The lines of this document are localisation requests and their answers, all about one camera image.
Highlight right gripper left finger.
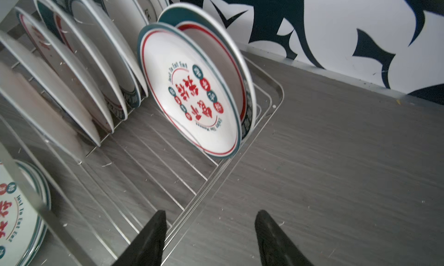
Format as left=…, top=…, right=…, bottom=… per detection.
left=112, top=210, right=167, bottom=266

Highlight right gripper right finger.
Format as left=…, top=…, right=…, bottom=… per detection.
left=254, top=210, right=313, bottom=266

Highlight wire dish rack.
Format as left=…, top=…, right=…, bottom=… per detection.
left=1, top=53, right=284, bottom=266

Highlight white plate red characters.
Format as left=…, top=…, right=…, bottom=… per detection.
left=138, top=23, right=242, bottom=159
left=1, top=163, right=47, bottom=266

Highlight white plate back row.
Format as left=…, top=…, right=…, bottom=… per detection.
left=15, top=7, right=114, bottom=133

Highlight white plate red green band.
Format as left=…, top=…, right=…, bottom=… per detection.
left=158, top=3, right=257, bottom=141

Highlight white plate green lettering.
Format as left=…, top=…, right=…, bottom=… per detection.
left=93, top=0, right=148, bottom=55

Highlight white plate green rim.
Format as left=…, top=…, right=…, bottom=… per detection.
left=53, top=0, right=142, bottom=108

